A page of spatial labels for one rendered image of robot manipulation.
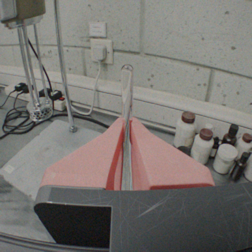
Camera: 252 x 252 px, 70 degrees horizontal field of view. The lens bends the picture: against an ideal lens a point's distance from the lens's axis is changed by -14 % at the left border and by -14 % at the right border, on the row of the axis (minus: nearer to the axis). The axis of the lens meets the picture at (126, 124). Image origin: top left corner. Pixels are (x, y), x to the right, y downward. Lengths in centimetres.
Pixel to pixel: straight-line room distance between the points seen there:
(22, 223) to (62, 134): 32
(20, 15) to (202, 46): 47
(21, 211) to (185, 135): 48
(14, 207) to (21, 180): 8
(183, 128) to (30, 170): 44
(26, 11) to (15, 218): 45
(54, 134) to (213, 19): 59
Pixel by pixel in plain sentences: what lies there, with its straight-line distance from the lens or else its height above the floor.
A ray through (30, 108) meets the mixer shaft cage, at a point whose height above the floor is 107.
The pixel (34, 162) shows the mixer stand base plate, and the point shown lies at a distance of 61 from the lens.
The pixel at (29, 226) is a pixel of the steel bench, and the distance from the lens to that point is 51.
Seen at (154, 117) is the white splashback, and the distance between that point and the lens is 69.
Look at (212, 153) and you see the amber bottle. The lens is 62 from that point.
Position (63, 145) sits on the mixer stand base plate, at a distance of 64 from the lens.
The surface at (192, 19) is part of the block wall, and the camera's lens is 60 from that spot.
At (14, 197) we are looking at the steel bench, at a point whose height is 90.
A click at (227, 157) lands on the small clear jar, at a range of 56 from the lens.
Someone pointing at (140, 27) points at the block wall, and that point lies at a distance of 65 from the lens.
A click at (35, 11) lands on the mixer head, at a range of 44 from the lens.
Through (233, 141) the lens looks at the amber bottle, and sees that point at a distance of 61.
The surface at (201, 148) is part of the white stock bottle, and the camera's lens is 56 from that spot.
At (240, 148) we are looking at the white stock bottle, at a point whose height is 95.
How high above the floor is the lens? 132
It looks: 37 degrees down
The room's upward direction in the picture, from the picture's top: straight up
